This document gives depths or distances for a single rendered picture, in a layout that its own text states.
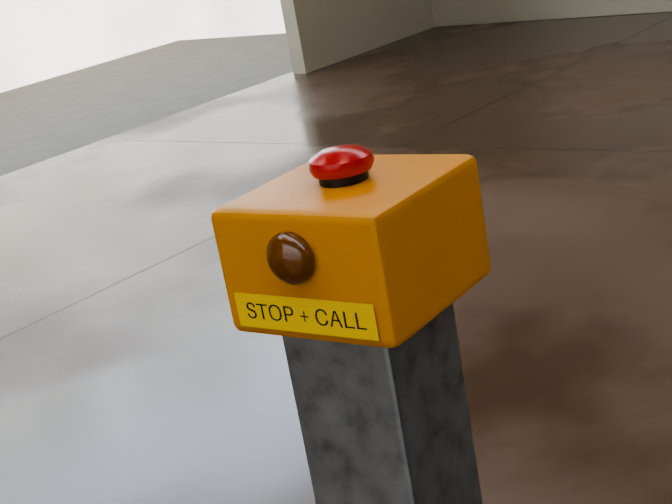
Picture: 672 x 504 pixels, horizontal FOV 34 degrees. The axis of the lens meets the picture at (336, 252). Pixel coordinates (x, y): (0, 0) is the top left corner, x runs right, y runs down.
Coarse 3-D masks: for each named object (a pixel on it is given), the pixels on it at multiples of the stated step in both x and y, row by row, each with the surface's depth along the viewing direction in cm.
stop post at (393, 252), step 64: (256, 192) 68; (320, 192) 65; (384, 192) 63; (448, 192) 65; (256, 256) 65; (320, 256) 62; (384, 256) 60; (448, 256) 65; (256, 320) 66; (320, 320) 64; (384, 320) 61; (448, 320) 70; (320, 384) 68; (384, 384) 65; (448, 384) 70; (320, 448) 70; (384, 448) 67; (448, 448) 71
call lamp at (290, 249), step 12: (276, 240) 62; (288, 240) 62; (300, 240) 62; (276, 252) 62; (288, 252) 62; (300, 252) 62; (312, 252) 62; (276, 264) 62; (288, 264) 62; (300, 264) 62; (312, 264) 62; (276, 276) 63; (288, 276) 62; (300, 276) 62
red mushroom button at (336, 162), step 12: (348, 144) 67; (324, 156) 65; (336, 156) 65; (348, 156) 65; (360, 156) 65; (372, 156) 66; (312, 168) 66; (324, 168) 65; (336, 168) 65; (348, 168) 65; (360, 168) 65
